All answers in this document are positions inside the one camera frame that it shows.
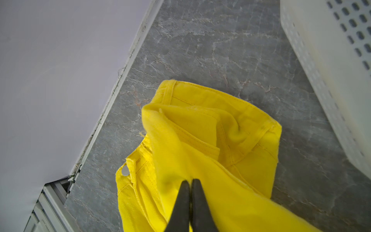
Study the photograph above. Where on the yellow trousers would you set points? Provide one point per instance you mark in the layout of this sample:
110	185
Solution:
231	146

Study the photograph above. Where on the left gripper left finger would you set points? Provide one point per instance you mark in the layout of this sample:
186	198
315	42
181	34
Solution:
179	220

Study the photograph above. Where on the white plastic laundry basket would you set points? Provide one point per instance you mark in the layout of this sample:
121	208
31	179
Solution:
332	40

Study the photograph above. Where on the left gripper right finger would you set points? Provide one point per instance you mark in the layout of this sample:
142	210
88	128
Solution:
201	219

